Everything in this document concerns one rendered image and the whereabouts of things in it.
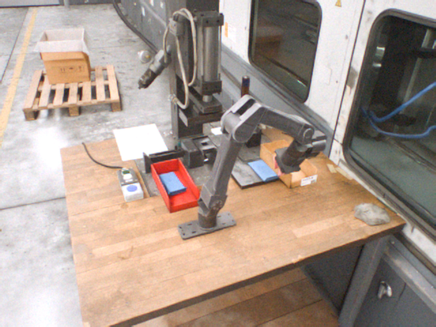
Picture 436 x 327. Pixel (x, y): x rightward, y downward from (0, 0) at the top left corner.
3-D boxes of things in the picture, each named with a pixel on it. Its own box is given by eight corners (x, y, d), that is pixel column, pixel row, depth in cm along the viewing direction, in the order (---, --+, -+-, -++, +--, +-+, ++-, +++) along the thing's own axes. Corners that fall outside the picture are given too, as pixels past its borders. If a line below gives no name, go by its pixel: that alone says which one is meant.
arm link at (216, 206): (212, 184, 122) (196, 189, 120) (223, 199, 116) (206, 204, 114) (211, 199, 126) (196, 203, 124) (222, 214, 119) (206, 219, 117)
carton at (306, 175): (289, 190, 144) (291, 174, 140) (259, 159, 163) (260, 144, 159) (315, 183, 149) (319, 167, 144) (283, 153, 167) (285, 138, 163)
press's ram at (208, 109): (188, 134, 143) (186, 60, 126) (169, 107, 162) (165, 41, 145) (229, 127, 149) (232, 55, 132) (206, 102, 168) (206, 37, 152)
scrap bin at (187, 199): (169, 213, 130) (169, 200, 127) (152, 176, 149) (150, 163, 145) (200, 206, 134) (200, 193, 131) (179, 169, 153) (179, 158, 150)
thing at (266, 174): (266, 183, 143) (267, 177, 141) (247, 163, 154) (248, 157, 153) (281, 179, 146) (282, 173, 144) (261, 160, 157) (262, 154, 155)
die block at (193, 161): (189, 169, 154) (189, 154, 149) (182, 157, 161) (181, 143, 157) (231, 159, 160) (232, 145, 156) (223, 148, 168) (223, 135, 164)
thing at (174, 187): (170, 197, 137) (169, 191, 135) (157, 176, 148) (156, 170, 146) (187, 193, 139) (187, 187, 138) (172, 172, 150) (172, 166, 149)
